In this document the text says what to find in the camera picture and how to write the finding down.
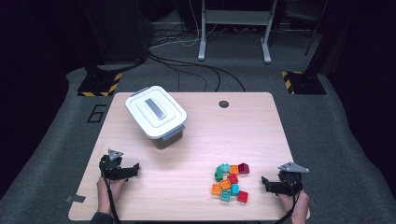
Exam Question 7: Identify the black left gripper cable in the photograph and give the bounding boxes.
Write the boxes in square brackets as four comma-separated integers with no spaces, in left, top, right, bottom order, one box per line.
[98,157,121,224]

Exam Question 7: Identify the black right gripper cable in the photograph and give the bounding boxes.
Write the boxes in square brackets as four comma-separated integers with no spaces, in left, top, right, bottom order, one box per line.
[274,178,303,224]

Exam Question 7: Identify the white box lid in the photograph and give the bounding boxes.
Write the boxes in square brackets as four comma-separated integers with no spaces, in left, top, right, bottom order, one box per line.
[124,85,188,140]

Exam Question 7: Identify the grey tape piece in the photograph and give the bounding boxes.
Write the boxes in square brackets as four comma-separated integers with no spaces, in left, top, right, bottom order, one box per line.
[64,194,87,203]

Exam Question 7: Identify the black equipment case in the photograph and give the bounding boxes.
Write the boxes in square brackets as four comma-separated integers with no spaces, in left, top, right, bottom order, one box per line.
[92,0,149,64]

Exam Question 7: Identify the white metal desk frame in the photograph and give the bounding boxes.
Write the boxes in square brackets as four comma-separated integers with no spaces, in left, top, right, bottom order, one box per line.
[197,0,279,64]

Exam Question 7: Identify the white floor cable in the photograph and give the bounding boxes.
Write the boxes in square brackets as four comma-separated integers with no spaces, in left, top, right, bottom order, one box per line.
[148,0,219,49]

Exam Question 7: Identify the person's left hand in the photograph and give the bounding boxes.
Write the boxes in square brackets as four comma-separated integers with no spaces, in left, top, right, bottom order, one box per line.
[96,177,125,216]

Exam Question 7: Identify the black floor cable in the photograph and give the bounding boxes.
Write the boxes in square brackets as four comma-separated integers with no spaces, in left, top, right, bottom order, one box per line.
[148,57,222,92]
[148,52,246,92]

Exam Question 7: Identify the green toy building block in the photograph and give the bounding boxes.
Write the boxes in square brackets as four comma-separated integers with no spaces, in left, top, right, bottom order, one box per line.
[214,165,224,183]

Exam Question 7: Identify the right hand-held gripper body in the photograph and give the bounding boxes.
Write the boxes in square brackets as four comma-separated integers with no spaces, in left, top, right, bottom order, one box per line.
[277,161,310,196]

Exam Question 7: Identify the black stand base striped edge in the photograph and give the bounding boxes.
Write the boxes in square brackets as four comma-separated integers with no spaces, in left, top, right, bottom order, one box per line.
[281,70,327,95]
[77,72,123,97]

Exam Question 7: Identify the person's right hand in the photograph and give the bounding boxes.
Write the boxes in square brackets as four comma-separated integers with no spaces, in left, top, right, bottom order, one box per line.
[278,190,311,224]

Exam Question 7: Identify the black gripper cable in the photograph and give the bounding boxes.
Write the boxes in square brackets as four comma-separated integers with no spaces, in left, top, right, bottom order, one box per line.
[274,178,303,224]
[98,157,121,224]

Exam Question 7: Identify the clear brown storage box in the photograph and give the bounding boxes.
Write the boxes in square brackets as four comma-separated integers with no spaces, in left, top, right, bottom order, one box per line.
[130,87,187,150]

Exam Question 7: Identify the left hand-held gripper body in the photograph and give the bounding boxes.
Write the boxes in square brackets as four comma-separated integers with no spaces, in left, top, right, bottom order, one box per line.
[99,148,125,181]

